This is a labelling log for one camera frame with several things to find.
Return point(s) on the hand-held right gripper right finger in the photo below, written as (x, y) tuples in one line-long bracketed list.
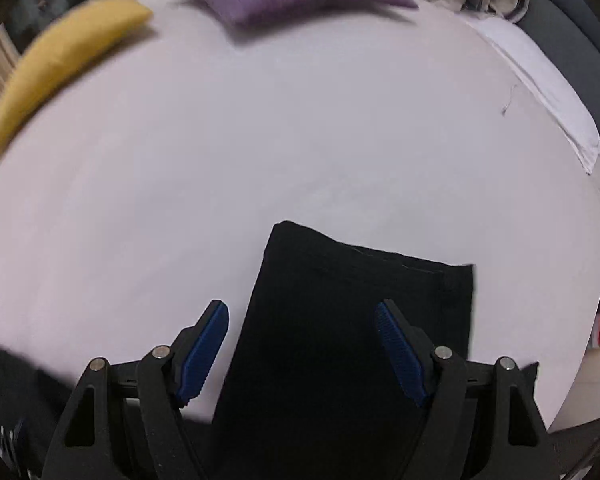
[(400, 355)]

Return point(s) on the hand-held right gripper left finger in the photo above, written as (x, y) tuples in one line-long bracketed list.
[(202, 360)]

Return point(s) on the black pants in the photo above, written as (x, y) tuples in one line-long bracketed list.
[(325, 340)]

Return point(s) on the bed with white sheet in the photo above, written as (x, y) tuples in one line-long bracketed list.
[(280, 135)]

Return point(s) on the white pillow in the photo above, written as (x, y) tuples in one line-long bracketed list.
[(545, 75)]

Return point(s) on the yellow pillow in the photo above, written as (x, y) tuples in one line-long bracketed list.
[(55, 65)]

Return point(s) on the grey padded headboard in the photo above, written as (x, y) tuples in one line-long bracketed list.
[(575, 15)]

